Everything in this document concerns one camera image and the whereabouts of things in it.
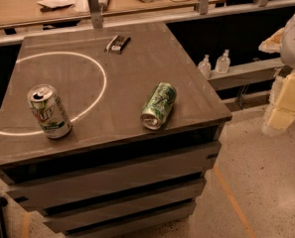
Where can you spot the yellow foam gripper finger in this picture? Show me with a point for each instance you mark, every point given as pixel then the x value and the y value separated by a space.
pixel 272 44

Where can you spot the green soda can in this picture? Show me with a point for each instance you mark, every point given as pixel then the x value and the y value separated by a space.
pixel 158 106

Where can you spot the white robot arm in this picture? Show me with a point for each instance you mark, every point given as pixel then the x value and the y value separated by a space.
pixel 282 42

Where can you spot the white 7up can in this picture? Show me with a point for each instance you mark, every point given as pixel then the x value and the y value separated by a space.
pixel 47 107

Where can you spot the right sanitizer bottle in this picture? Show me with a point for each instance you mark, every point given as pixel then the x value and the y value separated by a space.
pixel 223 62

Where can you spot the sanitizer bottle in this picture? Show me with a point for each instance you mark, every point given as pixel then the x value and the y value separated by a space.
pixel 223 62
pixel 205 66

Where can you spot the left sanitizer bottle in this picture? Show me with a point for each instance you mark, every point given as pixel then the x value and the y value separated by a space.
pixel 205 66

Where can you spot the black snack bar packet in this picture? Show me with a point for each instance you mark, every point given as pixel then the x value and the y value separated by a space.
pixel 117 44

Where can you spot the grey drawer cabinet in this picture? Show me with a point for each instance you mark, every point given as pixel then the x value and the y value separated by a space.
pixel 109 175

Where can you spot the white papers on desk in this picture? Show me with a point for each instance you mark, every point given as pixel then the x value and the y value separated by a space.
pixel 59 0

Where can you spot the metal bracket post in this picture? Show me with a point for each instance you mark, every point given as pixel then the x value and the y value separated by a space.
pixel 95 15

